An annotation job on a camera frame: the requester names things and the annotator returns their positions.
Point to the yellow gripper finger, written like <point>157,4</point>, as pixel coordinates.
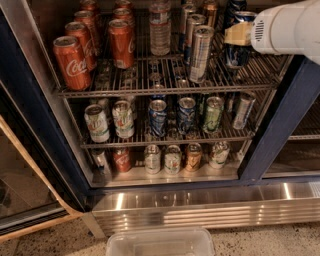
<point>239,34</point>

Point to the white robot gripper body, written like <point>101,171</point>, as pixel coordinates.
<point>270,33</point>

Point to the blue pepsi can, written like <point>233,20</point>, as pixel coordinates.
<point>185,114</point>
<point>232,7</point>
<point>236,56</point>
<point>157,111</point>

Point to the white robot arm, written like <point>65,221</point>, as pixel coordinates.
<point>286,29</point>

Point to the front silver Red Bull can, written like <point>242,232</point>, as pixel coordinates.
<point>200,52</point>

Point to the silver red bull can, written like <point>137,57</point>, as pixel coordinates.
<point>193,20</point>
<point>200,52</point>
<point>186,10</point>

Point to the copper coloured tall can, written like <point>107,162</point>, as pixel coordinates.
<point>210,11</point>

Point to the silver slim can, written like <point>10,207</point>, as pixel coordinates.
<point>100,159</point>
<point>244,107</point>

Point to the green white soda can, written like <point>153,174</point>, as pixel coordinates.
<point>213,114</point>

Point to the stainless steel fridge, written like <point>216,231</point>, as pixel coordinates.
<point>269,179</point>

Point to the bottom right white can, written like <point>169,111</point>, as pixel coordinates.
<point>219,154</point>

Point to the front middle Coca-Cola can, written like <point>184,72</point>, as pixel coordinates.
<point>122,44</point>

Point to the back middle Coca-Cola can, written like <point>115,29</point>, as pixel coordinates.
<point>123,5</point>

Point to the bottom orange can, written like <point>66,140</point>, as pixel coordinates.
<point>193,157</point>

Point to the bottom white 7up can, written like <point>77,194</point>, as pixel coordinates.
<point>172,160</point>

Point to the white 7up can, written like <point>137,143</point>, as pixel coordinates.
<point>172,160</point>
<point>96,122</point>
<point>123,119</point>

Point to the bottom white green can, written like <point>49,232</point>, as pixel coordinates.
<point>152,155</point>

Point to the back left Coca-Cola can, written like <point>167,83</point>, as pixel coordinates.
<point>92,5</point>

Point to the bottom red Coca-Cola can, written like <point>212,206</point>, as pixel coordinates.
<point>121,158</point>

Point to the front left Coca-Cola can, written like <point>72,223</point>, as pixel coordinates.
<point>72,63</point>

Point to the left white 7up can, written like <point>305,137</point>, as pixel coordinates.
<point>96,122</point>

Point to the bottom silver slim can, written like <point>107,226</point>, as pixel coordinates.
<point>100,159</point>

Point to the open glass fridge door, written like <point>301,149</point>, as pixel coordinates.
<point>34,155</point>

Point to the clear plastic water bottle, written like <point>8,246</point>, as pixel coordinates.
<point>160,27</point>

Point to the clear plastic container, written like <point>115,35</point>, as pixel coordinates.
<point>162,242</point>

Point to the middle wire fridge shelf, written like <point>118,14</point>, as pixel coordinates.
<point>142,136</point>

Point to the wire fridge shelf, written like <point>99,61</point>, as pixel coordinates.
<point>142,136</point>
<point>167,74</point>

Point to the top wire fridge shelf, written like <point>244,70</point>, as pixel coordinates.
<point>167,74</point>

